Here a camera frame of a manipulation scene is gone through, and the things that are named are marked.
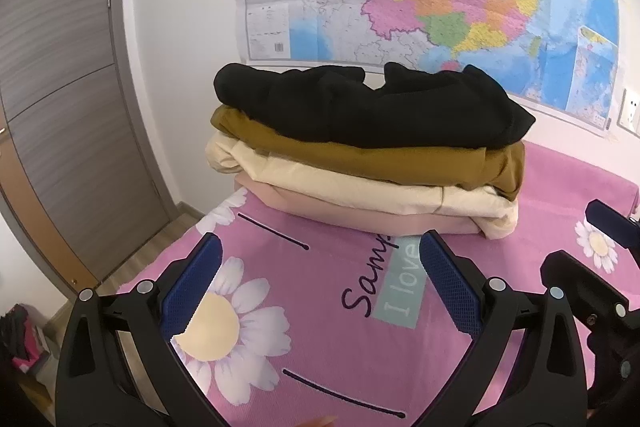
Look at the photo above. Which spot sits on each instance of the pink and black bag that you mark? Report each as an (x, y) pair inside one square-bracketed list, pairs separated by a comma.
[(22, 342)]

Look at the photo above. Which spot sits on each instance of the black garment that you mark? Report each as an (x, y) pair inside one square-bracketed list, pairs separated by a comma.
[(375, 112)]

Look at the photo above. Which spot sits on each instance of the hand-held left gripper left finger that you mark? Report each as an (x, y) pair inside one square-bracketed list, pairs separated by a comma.
[(192, 287)]

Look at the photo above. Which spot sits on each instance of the pink floral blanket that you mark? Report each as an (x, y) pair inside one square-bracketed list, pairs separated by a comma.
[(300, 267)]

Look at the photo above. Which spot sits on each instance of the cream garment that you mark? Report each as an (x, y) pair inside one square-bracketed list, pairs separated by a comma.
[(350, 184)]

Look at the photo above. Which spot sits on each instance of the pale pink garment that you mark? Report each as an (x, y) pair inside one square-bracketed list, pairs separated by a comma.
[(325, 212)]

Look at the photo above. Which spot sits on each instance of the grey wooden door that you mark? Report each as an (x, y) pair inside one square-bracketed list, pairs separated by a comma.
[(60, 107)]

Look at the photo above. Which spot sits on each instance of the person's left hand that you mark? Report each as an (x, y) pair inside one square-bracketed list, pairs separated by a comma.
[(317, 422)]

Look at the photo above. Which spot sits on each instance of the olive garment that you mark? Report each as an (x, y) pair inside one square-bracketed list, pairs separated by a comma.
[(400, 167)]

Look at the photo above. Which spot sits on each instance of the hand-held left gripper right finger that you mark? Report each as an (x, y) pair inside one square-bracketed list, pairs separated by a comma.
[(450, 287)]

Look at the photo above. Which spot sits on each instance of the white wall socket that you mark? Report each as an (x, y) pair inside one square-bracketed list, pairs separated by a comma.
[(631, 109)]

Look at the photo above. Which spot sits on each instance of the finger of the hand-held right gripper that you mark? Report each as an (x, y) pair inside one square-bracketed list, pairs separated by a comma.
[(612, 224), (590, 292)]

